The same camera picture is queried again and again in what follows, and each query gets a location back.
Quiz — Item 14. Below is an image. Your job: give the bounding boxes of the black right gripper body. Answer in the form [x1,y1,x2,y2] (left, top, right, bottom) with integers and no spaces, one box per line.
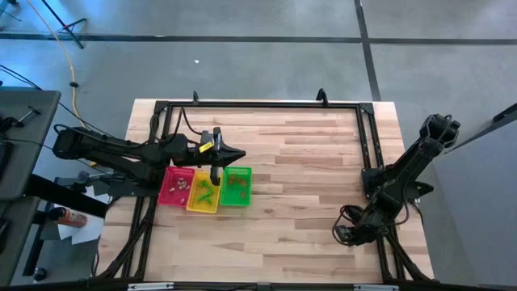
[333,204,383,247]

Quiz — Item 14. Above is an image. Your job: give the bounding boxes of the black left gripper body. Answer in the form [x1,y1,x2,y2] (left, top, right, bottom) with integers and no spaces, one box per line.
[183,126,225,187]

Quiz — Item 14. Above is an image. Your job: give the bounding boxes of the green plastic basket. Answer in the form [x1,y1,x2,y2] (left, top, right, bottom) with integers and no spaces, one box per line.
[220,166,253,208]

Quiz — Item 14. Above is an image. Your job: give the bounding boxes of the red plastic basket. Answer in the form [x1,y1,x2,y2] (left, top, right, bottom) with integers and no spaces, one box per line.
[157,165,196,209]

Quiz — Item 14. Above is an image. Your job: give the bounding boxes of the yellow plastic basket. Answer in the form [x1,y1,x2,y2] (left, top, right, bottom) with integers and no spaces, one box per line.
[186,170,223,214]

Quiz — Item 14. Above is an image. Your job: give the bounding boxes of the large grey board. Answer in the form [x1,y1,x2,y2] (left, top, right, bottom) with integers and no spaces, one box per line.
[419,116,517,290]

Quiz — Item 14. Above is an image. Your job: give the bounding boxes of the white paper sheets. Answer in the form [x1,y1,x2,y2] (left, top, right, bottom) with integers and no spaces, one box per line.
[56,185,111,246]

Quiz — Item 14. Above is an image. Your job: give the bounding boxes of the orange spray can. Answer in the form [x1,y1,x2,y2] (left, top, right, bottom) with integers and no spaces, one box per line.
[48,206,88,228]

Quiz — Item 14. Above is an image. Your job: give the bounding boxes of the black support beam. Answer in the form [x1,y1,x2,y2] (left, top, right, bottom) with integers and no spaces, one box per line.
[23,172,111,219]

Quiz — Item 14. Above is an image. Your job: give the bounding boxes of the grey side table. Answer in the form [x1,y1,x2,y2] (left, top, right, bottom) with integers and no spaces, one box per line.
[0,87,62,286]

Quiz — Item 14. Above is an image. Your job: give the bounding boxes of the black tripod stand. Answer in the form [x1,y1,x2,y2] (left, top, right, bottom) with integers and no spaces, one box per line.
[40,0,88,50]

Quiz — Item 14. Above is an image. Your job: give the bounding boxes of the dark grey metal stand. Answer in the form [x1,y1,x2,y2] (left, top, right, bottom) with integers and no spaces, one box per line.
[443,103,517,154]

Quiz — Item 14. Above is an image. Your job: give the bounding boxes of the black clamp tool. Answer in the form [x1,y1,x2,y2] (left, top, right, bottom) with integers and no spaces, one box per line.
[0,104,41,133]

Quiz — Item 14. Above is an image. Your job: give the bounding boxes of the black aluminium table frame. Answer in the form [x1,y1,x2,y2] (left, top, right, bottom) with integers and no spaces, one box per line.
[95,87,435,291]

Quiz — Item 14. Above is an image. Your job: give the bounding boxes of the silver metal bracket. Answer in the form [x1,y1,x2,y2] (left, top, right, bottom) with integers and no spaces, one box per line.
[353,284,400,291]
[127,282,175,291]

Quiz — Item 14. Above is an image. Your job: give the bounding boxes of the yellow cable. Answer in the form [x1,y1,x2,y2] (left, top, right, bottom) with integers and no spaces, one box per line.
[26,0,89,130]

